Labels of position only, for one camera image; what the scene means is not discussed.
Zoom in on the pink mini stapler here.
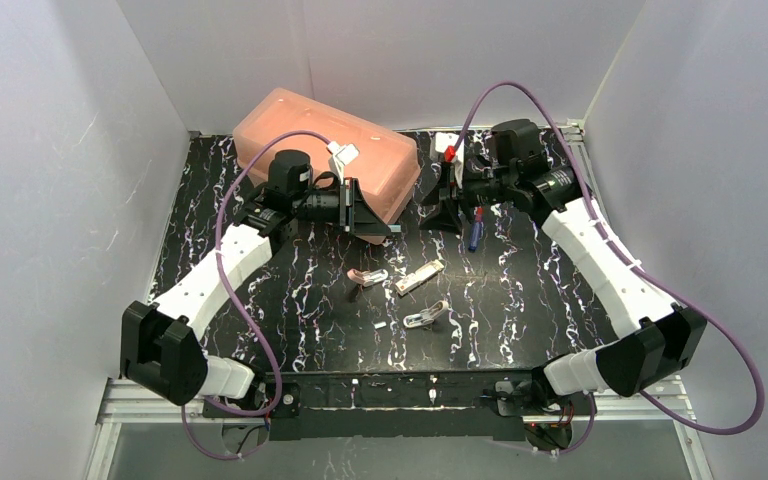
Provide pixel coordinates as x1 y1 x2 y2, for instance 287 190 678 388
347 269 388 288

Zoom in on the white mini stapler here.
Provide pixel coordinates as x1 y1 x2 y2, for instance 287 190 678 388
403 300 450 329

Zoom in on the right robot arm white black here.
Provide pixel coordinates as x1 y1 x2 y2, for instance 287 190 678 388
421 119 708 399

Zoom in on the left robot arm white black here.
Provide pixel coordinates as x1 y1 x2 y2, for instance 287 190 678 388
120 142 400 406

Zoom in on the blue red pen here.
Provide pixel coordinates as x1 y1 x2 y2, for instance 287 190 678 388
468 207 484 252

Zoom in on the pink translucent plastic box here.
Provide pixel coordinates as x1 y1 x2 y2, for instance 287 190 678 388
232 88 420 224

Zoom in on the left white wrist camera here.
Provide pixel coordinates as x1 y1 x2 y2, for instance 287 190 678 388
327 141 359 181

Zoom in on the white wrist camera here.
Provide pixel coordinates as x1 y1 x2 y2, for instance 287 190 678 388
327 141 359 181
431 132 464 172

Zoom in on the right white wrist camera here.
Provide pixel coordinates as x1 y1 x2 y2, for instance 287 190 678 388
431 132 464 172

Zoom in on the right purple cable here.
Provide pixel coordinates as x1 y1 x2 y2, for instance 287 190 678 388
453 81 766 458

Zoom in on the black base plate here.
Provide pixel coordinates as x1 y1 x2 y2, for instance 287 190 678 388
201 367 597 444

